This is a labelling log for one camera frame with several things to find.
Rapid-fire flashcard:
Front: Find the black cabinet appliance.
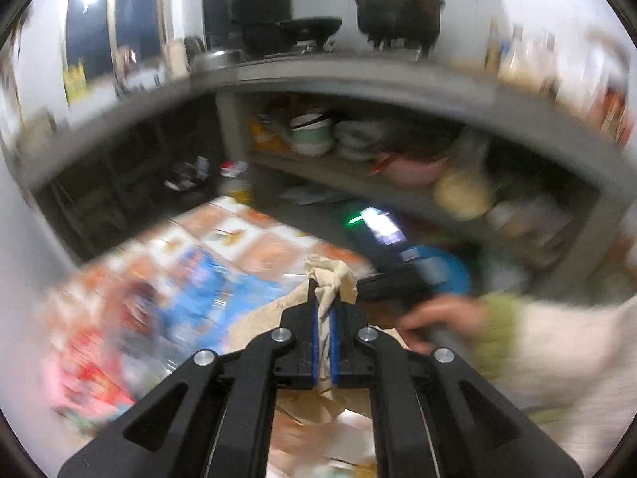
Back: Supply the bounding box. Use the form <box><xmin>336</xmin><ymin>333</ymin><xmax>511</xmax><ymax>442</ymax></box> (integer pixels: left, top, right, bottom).
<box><xmin>201</xmin><ymin>0</ymin><xmax>293</xmax><ymax>55</ymax></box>

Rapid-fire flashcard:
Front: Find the stack of green-white bowls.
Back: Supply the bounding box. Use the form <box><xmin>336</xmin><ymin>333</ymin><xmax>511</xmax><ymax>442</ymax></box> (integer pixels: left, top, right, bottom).
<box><xmin>289</xmin><ymin>114</ymin><xmax>334</xmax><ymax>157</ymax></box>

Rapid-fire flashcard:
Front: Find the blue mesh wastebasket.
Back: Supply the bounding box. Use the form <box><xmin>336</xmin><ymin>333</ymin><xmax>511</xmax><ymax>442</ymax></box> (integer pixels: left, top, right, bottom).
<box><xmin>402</xmin><ymin>245</ymin><xmax>475</xmax><ymax>306</ymax></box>

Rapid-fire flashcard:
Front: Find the steel basin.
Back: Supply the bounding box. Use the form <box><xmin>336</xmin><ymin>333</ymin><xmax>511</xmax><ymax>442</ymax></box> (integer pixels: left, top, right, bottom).
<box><xmin>190</xmin><ymin>49</ymin><xmax>240</xmax><ymax>74</ymax></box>

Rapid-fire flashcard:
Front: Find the blue plastic wrapper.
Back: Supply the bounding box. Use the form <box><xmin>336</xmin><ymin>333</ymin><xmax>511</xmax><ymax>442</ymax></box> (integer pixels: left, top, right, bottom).
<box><xmin>162</xmin><ymin>246</ymin><xmax>287</xmax><ymax>342</ymax></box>

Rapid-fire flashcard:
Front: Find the pink plastic basin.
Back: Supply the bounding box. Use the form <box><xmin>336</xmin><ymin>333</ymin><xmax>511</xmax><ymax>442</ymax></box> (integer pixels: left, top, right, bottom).
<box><xmin>382</xmin><ymin>153</ymin><xmax>449</xmax><ymax>188</ymax></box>

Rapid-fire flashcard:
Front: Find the orange snack bag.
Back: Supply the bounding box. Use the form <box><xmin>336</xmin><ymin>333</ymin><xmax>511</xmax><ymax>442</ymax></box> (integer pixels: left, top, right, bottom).
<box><xmin>250</xmin><ymin>116</ymin><xmax>290</xmax><ymax>155</ymax></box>

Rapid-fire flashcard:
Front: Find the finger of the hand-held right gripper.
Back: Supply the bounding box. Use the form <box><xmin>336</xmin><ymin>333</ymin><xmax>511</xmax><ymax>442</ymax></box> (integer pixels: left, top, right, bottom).
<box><xmin>355</xmin><ymin>273</ymin><xmax>416</xmax><ymax>315</ymax></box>

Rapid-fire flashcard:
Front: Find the person's right hand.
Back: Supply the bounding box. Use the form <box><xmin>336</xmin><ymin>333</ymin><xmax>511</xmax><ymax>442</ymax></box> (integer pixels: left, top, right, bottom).
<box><xmin>397</xmin><ymin>295</ymin><xmax>487</xmax><ymax>355</ymax></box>

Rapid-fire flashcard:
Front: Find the dark clay jar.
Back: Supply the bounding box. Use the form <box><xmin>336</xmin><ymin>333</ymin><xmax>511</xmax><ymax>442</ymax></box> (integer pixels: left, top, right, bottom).
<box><xmin>163</xmin><ymin>158</ymin><xmax>211</xmax><ymax>193</ymax></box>

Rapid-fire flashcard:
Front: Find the black wok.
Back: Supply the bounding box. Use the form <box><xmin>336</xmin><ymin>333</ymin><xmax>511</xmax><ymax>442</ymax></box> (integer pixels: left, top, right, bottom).
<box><xmin>277</xmin><ymin>16</ymin><xmax>345</xmax><ymax>47</ymax></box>

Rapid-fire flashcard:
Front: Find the dark window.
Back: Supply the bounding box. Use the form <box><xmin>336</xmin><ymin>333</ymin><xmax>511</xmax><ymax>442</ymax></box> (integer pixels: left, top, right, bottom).
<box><xmin>64</xmin><ymin>0</ymin><xmax>167</xmax><ymax>96</ymax></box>

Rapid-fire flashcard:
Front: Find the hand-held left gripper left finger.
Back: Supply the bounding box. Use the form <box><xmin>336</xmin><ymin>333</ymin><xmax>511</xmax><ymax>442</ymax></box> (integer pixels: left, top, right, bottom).
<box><xmin>57</xmin><ymin>279</ymin><xmax>320</xmax><ymax>478</ymax></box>

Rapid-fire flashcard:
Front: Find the grey cloth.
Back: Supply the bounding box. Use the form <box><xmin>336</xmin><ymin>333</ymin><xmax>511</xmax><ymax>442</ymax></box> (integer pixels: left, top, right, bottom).
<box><xmin>280</xmin><ymin>183</ymin><xmax>345</xmax><ymax>206</ymax></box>

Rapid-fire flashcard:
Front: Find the black cooking pot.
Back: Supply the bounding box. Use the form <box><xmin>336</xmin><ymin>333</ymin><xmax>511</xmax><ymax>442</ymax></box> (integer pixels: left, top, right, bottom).
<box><xmin>351</xmin><ymin>0</ymin><xmax>447</xmax><ymax>55</ymax></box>

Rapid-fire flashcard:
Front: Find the yellow cooking oil bottle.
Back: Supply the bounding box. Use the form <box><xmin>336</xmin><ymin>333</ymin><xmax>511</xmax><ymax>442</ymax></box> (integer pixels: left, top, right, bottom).
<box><xmin>218</xmin><ymin>161</ymin><xmax>253</xmax><ymax>206</ymax></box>

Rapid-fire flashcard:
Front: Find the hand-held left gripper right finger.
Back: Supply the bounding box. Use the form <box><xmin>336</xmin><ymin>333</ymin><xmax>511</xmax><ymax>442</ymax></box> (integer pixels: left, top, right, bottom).
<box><xmin>330</xmin><ymin>303</ymin><xmax>584</xmax><ymax>478</ymax></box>

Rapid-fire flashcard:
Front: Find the red snack packet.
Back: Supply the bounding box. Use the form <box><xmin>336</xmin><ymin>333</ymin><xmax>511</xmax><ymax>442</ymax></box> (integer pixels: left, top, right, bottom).
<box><xmin>52</xmin><ymin>326</ymin><xmax>137</xmax><ymax>426</ymax></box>

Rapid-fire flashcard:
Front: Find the yellow-filled plastic bag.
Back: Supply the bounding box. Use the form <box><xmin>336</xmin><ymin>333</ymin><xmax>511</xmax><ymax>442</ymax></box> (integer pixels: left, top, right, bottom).
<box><xmin>432</xmin><ymin>129</ymin><xmax>496</xmax><ymax>221</ymax></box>

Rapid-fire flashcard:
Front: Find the yellow-green detergent jug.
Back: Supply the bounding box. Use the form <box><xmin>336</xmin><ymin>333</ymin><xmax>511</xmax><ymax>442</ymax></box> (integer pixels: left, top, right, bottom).
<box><xmin>63</xmin><ymin>61</ymin><xmax>89</xmax><ymax>104</ymax></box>

